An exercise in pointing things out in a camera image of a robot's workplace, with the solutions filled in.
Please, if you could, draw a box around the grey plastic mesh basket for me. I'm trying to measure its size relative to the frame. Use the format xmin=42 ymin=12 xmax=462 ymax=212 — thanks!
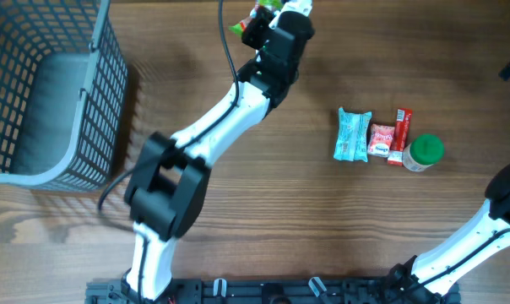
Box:
xmin=0 ymin=0 xmax=128 ymax=192

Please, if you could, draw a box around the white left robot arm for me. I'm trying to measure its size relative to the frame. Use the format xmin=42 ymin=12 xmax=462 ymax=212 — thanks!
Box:
xmin=122 ymin=1 xmax=315 ymax=303

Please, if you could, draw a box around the teal snack wrapper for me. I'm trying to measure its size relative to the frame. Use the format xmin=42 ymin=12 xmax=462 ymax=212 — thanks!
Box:
xmin=334 ymin=107 xmax=372 ymax=162

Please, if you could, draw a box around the green gummy candy bag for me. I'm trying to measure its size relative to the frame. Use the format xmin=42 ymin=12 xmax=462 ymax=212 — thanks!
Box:
xmin=229 ymin=0 xmax=284 ymax=36

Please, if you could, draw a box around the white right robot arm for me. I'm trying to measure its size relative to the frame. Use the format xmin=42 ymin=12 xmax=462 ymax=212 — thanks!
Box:
xmin=379 ymin=164 xmax=510 ymax=303

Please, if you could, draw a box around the green lid jar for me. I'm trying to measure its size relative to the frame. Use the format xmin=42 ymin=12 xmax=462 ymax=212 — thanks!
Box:
xmin=402 ymin=133 xmax=445 ymax=172

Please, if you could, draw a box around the small red white packet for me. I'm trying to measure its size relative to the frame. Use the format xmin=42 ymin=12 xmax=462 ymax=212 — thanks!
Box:
xmin=367 ymin=124 xmax=395 ymax=158

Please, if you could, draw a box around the red snack stick packet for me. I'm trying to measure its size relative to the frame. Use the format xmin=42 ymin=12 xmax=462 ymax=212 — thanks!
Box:
xmin=387 ymin=108 xmax=413 ymax=166

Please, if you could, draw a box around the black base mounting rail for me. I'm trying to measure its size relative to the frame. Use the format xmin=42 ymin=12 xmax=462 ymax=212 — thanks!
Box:
xmin=84 ymin=277 xmax=462 ymax=304

